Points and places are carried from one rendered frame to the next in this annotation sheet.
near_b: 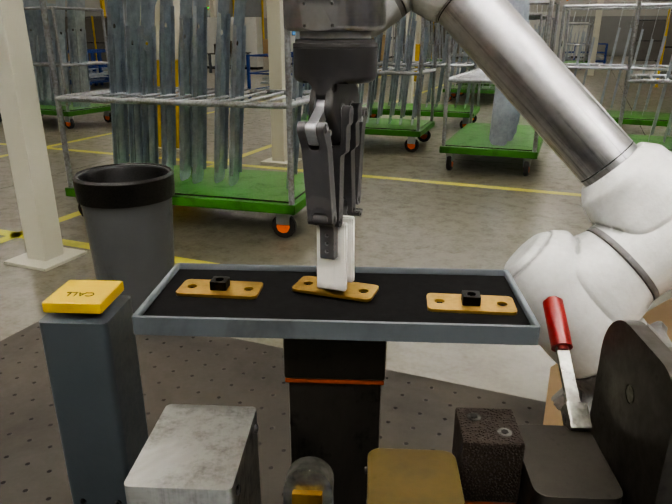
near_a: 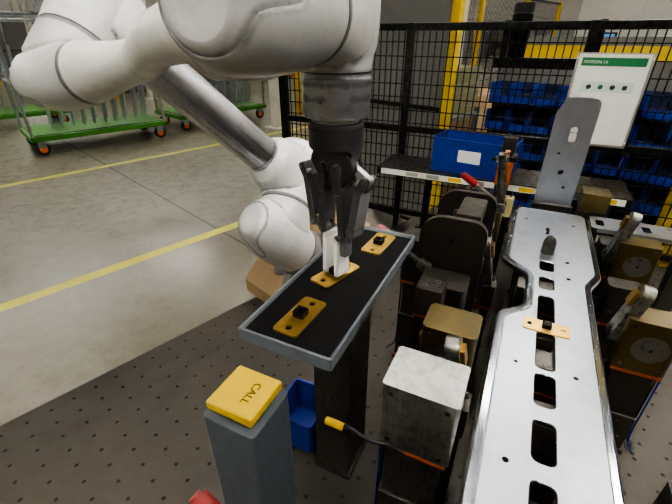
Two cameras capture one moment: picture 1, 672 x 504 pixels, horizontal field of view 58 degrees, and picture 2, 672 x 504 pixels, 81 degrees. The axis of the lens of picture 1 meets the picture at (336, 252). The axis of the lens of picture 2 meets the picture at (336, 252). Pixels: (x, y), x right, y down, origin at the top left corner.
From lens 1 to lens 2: 62 cm
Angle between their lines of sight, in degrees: 61
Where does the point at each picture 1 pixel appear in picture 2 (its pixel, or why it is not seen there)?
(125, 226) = not seen: outside the picture
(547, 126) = (236, 140)
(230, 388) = (73, 452)
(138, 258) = not seen: outside the picture
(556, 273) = (281, 222)
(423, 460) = (436, 312)
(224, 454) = (441, 365)
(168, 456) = (437, 387)
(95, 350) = (284, 417)
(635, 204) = (293, 171)
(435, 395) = (209, 334)
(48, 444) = not seen: outside the picture
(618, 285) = (302, 215)
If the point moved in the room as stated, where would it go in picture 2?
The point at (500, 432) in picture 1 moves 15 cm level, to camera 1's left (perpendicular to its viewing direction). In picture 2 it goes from (438, 282) to (422, 332)
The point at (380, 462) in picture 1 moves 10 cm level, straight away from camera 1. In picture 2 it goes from (434, 324) to (378, 307)
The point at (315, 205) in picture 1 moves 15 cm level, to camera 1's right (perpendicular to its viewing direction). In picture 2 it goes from (358, 226) to (387, 192)
